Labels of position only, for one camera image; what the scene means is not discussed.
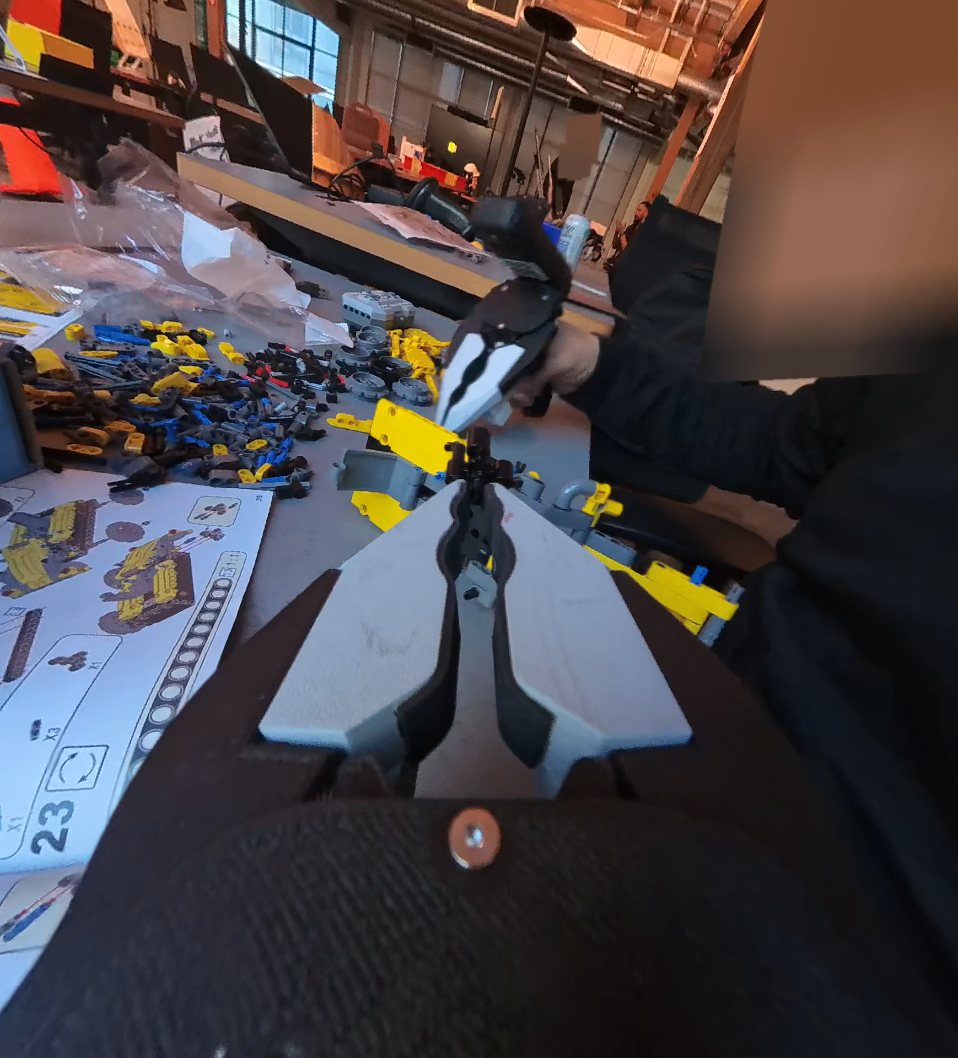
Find red plastic crate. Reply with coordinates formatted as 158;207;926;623
0;122;62;199

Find brown cardboard box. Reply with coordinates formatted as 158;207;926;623
338;103;393;162

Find grey desk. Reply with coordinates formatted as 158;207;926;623
0;194;637;968

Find yellow black toy vehicle model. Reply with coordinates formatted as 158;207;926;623
329;397;745;654

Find pile of mixed brick parts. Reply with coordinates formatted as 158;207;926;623
16;318;315;501

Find white paper sheets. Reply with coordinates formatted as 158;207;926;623
355;201;484;249

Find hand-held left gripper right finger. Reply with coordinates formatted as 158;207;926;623
491;482;695;770

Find yellow black storage box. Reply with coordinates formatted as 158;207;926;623
3;17;115;96

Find white instruction booklet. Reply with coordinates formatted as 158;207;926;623
0;469;273;964

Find brown wooden stool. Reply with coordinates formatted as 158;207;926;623
636;488;778;575

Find pile of black red pins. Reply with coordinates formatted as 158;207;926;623
243;343;348;414

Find person's dark clothed body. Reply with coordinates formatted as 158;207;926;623
711;364;958;1058

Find group of grey toothed wheels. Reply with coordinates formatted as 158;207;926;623
338;325;434;406

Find pile of yellow beams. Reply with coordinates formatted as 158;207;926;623
388;326;455;390

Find black floor lamp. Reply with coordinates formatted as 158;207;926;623
510;4;579;199

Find long wooden table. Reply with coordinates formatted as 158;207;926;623
177;153;612;332

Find small black connector piece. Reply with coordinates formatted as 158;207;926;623
444;428;515;489

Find grey battery hub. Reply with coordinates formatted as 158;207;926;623
341;289;416;332

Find yellow printed leaflet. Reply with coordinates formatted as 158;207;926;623
0;256;83;352

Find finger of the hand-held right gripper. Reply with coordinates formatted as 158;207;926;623
458;343;528;433
434;332;487;433

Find scattered yellow curved panels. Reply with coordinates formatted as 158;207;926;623
28;318;249;390

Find person's right hand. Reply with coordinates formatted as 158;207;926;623
512;325;606;413

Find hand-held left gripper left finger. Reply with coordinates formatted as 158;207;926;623
256;479;467;768

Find black handheld device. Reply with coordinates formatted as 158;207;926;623
406;176;473;242

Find person's right forearm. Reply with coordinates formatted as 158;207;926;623
586;198;827;505

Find black monitor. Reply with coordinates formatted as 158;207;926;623
227;45;315;179

